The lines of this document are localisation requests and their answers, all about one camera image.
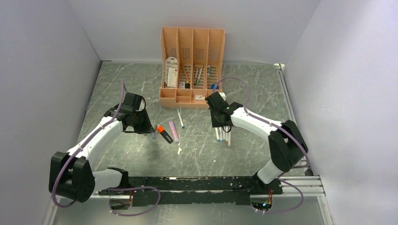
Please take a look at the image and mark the white pen pink cap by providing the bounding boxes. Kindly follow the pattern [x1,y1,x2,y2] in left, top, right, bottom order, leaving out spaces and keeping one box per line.
[215,127,221,142]

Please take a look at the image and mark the white pen green cap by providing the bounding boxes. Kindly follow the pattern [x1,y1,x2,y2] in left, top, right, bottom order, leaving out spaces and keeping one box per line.
[176,108,185,129]

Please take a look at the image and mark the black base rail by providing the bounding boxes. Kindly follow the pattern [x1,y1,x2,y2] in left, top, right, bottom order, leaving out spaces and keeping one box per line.
[99,176,283,207]

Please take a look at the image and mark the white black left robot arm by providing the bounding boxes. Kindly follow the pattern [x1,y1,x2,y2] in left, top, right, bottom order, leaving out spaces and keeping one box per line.
[49,92,155,203]

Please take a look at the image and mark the white eraser box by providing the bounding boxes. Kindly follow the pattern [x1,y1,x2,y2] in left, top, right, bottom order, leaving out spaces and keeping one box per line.
[194,95,206,101]

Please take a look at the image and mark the white pen blue cap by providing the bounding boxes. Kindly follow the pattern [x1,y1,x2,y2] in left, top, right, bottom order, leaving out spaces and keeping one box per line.
[221,127,225,142]

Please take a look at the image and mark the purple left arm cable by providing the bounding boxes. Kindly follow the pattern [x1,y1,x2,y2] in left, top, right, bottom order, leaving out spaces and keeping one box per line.
[51,80,161,217]

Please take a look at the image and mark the orange black highlighter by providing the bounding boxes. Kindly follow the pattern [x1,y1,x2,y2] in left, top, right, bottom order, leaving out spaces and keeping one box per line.
[157,125,173,144]

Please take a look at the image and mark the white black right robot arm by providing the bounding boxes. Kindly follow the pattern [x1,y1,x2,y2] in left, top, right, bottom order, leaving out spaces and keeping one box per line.
[205,92,308,194]

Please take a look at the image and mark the orange plastic desk organizer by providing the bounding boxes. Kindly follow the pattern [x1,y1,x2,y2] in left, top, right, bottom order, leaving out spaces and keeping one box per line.
[159,27,225,108]

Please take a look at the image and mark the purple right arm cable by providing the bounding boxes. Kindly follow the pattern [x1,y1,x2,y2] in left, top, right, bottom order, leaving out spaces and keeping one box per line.
[212,77,311,215]

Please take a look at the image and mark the pink highlighter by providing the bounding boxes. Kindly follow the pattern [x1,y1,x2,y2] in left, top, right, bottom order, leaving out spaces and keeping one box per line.
[169,121,179,143]

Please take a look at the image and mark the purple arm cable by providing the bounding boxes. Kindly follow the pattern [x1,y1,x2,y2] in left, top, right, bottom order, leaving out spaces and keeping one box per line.
[212,77,311,215]
[51,80,161,217]

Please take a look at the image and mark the white packaged item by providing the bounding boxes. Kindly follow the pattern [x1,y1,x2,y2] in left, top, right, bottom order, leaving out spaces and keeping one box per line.
[165,57,179,88]

